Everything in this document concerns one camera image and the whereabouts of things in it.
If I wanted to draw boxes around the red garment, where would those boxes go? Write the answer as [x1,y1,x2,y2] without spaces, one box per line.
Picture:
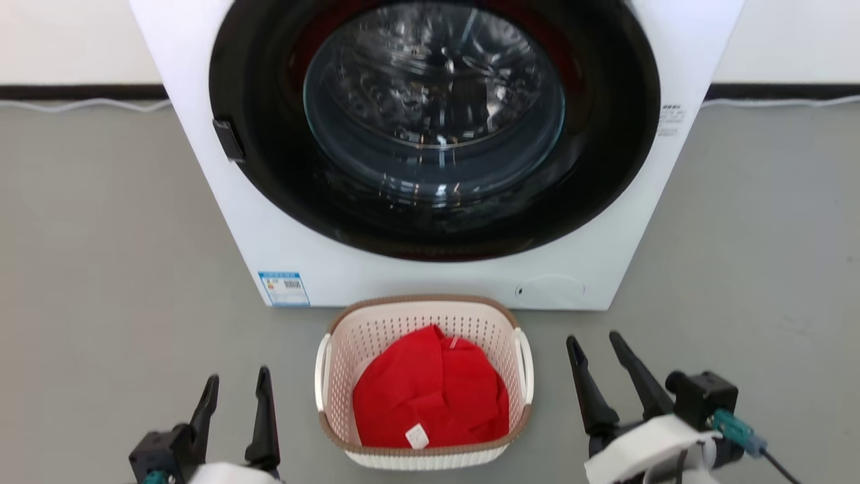
[352,325,510,450]

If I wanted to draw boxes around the black washer door handle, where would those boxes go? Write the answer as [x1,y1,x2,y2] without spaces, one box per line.
[213,118,246,163]

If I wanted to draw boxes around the white floor cable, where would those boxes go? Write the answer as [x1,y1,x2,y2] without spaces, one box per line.
[0,97,172,114]

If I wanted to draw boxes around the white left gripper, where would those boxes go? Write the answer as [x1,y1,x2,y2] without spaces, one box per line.
[187,366,284,484]

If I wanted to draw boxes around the black cable with green connector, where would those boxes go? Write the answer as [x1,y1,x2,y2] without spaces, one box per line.
[712,409,804,484]

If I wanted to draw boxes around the cream perforated plastic laundry basket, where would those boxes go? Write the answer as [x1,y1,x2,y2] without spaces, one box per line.
[314,294,535,470]

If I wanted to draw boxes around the black printed text sticker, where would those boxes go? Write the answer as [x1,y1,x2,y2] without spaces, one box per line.
[657,104,687,138]

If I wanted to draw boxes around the white front-load washing machine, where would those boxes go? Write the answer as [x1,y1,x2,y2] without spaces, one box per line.
[129,0,746,311]

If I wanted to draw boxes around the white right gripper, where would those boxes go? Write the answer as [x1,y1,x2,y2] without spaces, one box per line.
[566,331,725,484]

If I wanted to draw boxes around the round dark glass washer door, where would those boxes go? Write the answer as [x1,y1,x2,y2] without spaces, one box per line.
[208,0,662,263]

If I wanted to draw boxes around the blue energy label sticker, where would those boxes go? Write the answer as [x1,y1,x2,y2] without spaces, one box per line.
[258,271,311,308]

